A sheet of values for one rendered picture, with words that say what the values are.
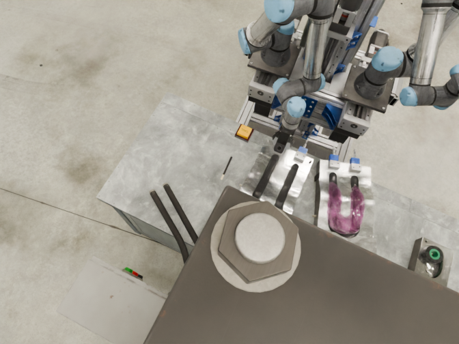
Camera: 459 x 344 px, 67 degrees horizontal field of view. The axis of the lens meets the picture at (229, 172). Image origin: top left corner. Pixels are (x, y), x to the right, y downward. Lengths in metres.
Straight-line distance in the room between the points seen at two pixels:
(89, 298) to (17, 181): 2.05
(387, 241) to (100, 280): 1.34
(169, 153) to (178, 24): 1.88
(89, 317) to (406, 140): 2.72
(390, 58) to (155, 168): 1.21
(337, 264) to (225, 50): 2.93
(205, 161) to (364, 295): 1.42
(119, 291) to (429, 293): 0.74
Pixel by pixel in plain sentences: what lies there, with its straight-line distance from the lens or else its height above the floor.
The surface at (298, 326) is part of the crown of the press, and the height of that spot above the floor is 2.01.
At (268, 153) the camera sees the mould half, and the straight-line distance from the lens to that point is 1.75.
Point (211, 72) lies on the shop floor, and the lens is 3.13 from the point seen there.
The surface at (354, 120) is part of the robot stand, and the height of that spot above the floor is 0.99.
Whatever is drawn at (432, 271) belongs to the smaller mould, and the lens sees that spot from 1.89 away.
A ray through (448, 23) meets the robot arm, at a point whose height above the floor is 1.48.
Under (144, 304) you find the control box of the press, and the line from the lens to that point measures 0.99.
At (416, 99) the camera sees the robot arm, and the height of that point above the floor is 1.36.
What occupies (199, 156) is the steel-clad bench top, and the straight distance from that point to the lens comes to 1.82.
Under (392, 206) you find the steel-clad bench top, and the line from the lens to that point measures 1.94.
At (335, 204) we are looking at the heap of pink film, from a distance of 1.70.
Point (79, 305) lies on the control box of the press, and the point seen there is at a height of 1.47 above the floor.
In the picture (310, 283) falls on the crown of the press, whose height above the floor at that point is 2.00.
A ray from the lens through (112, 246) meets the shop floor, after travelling 2.59.
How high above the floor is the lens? 2.45
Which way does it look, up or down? 67 degrees down
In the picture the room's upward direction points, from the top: 7 degrees clockwise
